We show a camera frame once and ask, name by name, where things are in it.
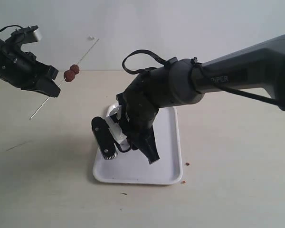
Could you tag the red-brown food ball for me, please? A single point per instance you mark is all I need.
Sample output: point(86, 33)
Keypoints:
point(69, 75)
point(75, 68)

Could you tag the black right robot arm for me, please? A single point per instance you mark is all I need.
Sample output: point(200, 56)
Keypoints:
point(256, 72)

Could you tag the thin metal skewer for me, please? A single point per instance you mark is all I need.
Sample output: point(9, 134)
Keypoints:
point(63, 80)

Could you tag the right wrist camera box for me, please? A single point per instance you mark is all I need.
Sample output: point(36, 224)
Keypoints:
point(103, 137)

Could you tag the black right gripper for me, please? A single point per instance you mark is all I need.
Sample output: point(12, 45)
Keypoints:
point(140, 139)

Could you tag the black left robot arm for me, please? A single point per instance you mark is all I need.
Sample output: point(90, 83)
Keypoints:
point(21, 69)

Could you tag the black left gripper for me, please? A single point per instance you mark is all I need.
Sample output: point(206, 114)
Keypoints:
point(21, 70)

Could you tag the white rectangular plastic tray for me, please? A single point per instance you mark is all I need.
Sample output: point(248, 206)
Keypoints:
point(133, 168)

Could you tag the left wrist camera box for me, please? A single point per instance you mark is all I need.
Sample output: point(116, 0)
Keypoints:
point(30, 34)

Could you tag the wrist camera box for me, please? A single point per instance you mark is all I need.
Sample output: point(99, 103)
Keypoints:
point(103, 137)
point(30, 34)

